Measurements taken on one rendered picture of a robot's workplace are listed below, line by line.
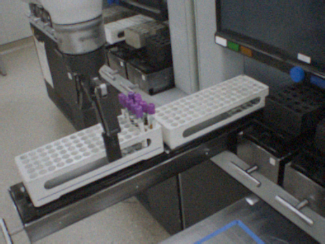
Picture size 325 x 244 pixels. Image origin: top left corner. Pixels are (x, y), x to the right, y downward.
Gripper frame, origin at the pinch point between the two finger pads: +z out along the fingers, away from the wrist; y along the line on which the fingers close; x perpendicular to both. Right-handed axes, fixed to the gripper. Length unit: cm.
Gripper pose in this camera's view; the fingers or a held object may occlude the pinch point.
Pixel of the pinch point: (101, 138)
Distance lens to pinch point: 82.4
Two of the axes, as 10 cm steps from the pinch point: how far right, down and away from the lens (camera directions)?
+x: 8.4, -3.5, 4.2
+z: 0.9, 8.4, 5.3
